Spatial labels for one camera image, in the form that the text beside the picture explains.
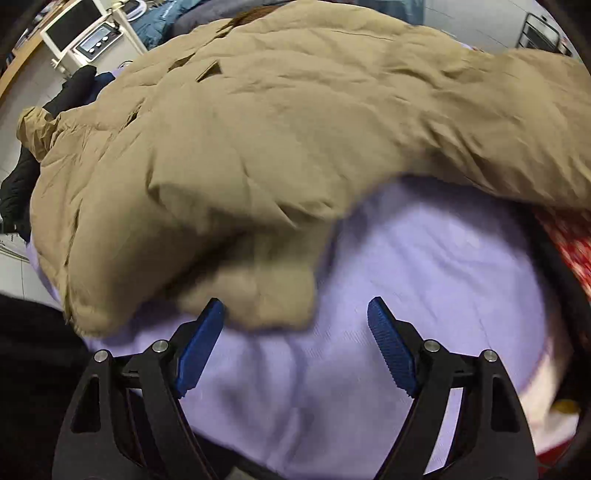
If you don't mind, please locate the tan puffer jacket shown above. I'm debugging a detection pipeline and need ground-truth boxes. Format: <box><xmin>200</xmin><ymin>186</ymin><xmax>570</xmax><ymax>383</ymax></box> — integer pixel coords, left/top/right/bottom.
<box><xmin>16</xmin><ymin>1</ymin><xmax>590</xmax><ymax>337</ymax></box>

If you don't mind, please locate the lavender floral bed sheet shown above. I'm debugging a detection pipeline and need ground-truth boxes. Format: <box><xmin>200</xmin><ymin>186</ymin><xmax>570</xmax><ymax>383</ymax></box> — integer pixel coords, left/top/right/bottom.
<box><xmin>25</xmin><ymin>177</ymin><xmax>555</xmax><ymax>478</ymax></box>

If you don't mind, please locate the red floral padded garment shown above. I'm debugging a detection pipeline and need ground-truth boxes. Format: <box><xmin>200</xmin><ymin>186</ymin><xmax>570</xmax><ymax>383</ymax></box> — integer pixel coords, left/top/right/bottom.
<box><xmin>534</xmin><ymin>207</ymin><xmax>591</xmax><ymax>298</ymax></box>

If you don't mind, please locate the black knit garment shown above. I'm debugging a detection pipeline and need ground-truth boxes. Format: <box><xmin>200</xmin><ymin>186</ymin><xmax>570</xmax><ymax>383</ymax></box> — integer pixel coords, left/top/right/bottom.
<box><xmin>1</xmin><ymin>65</ymin><xmax>96</xmax><ymax>243</ymax></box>

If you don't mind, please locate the navy blue garment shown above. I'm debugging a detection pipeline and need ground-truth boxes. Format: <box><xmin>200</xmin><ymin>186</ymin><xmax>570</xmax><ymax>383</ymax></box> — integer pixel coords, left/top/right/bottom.
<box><xmin>85</xmin><ymin>72</ymin><xmax>115</xmax><ymax>104</ymax></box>

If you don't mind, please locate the white control panel unit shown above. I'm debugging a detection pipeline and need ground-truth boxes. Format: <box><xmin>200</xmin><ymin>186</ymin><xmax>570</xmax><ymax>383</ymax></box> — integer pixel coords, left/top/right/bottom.
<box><xmin>51</xmin><ymin>21</ymin><xmax>147</xmax><ymax>78</ymax></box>

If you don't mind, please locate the white monitor device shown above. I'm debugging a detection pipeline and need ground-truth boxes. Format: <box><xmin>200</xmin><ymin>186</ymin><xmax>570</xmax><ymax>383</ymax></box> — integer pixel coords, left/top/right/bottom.
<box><xmin>41</xmin><ymin>0</ymin><xmax>107</xmax><ymax>56</ymax></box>

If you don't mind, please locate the teal blue quilt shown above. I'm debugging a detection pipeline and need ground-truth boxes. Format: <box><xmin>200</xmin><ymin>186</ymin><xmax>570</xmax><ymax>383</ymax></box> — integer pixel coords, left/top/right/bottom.
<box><xmin>131</xmin><ymin>0</ymin><xmax>204</xmax><ymax>50</ymax></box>

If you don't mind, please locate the black wire rack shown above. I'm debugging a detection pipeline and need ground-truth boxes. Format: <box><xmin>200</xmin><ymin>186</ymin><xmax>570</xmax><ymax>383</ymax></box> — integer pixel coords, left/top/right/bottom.
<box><xmin>516</xmin><ymin>13</ymin><xmax>573</xmax><ymax>57</ymax></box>

